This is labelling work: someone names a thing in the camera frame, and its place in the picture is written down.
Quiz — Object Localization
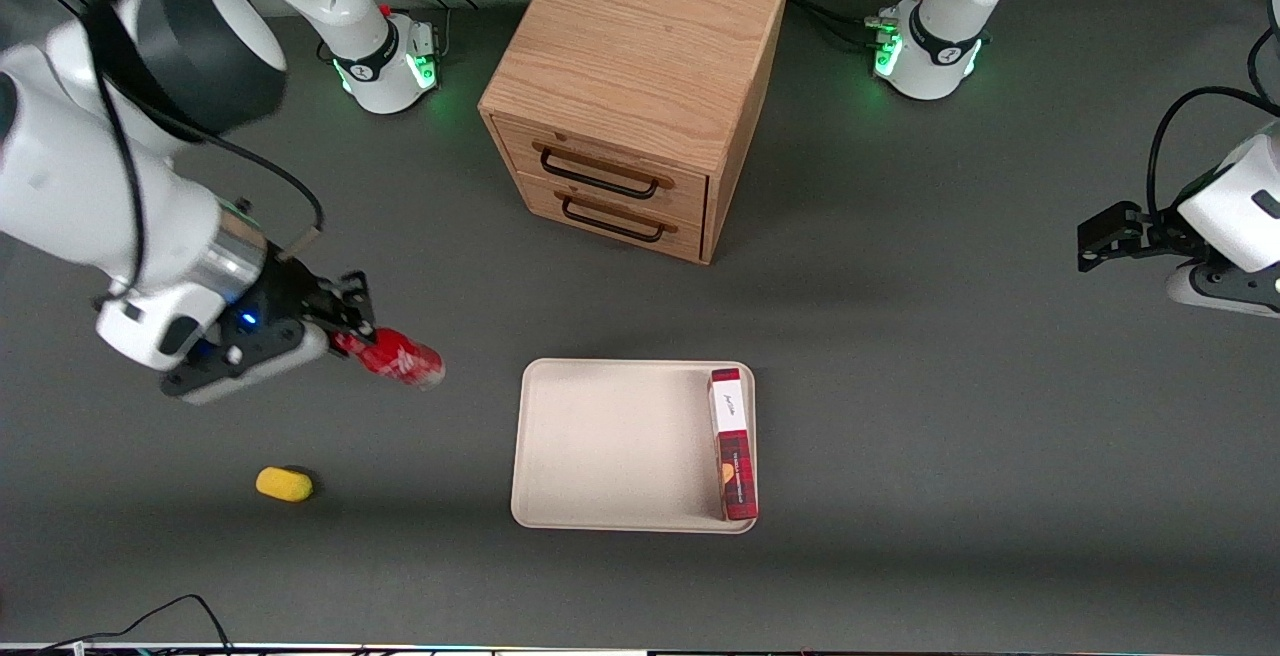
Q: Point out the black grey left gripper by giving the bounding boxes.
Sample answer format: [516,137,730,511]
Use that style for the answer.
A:
[1078,201,1280,319]

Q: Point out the red tartan cookie box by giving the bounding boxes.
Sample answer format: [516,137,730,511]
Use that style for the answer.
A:
[707,367,760,522]

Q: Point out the black metal drawer handle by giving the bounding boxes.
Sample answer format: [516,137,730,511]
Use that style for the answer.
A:
[555,191,678,244]
[538,141,675,201]

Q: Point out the wooden drawer front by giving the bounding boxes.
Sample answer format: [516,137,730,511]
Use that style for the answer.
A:
[515,174,705,264]
[492,116,710,229]

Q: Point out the black hanging cable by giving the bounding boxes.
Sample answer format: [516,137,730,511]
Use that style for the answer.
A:
[1244,0,1280,103]

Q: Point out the black cable at table edge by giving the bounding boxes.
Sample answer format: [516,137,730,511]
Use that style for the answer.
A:
[40,593,237,655]

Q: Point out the black arm wrist cable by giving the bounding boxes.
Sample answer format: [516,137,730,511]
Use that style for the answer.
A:
[1146,86,1280,219]
[85,0,327,299]

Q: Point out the black left arm wrist cable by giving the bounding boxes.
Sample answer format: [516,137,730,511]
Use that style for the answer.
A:
[1146,86,1280,219]

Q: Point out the beige plastic tray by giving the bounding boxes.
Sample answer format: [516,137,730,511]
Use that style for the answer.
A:
[510,358,758,535]

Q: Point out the black left arm base cables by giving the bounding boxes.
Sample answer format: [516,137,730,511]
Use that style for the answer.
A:
[787,0,936,55]

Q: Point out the yellow sponge-like object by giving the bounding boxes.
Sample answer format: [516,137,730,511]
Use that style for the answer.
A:
[255,466,315,504]

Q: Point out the black right arm wrist cable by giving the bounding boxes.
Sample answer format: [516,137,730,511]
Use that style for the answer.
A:
[85,0,327,299]

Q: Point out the red coke bottle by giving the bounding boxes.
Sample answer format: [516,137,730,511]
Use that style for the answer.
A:
[335,327,447,390]

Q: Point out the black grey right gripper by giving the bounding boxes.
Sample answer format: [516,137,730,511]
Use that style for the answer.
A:
[160,254,378,407]

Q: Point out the wooden drawer cabinet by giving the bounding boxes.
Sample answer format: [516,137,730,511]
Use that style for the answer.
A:
[478,0,792,266]

